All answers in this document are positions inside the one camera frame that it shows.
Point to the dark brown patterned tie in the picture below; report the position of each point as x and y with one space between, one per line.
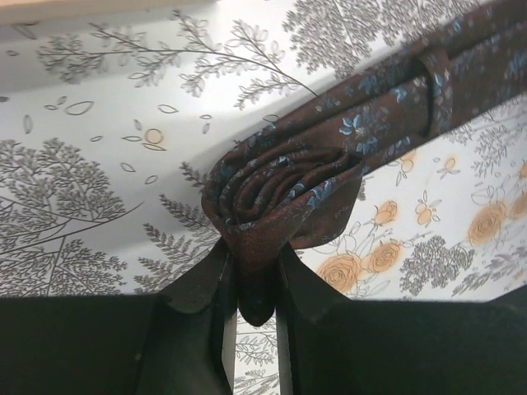
295 182

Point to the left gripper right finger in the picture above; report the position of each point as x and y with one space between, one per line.
329 344

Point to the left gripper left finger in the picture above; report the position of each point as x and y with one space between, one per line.
179 340

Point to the wooden compartment tray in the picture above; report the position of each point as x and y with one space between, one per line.
22 11

